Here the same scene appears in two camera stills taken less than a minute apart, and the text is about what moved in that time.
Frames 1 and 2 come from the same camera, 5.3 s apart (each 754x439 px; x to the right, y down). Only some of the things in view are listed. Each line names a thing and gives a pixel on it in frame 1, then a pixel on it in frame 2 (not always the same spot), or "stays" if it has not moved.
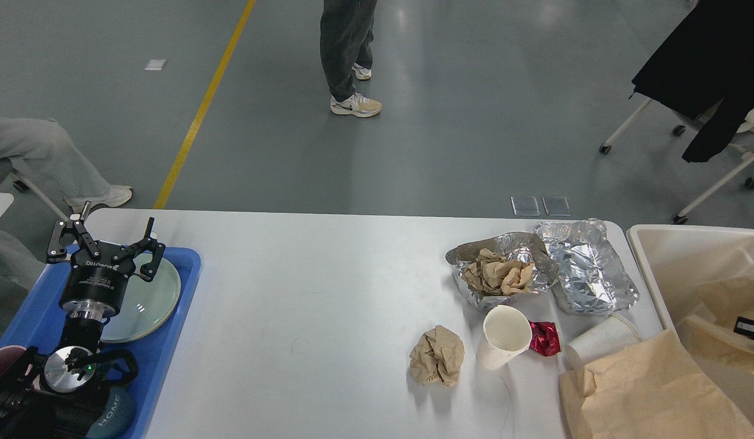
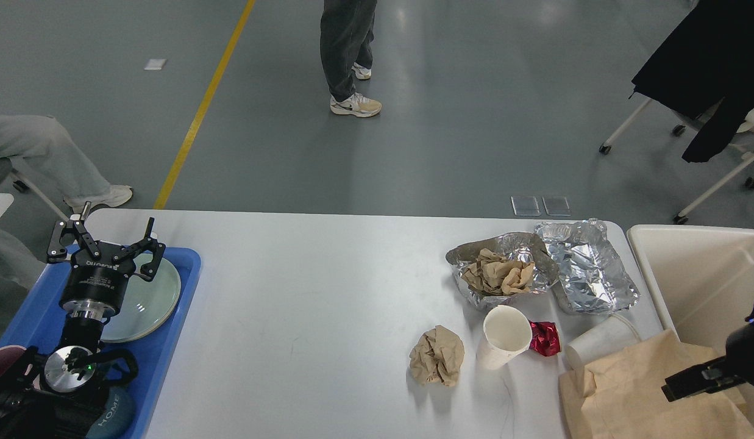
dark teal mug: [116, 421] stays
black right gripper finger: [751, 328] -> [745, 360]
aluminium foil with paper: [493, 270] stays
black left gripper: [92, 289] stays
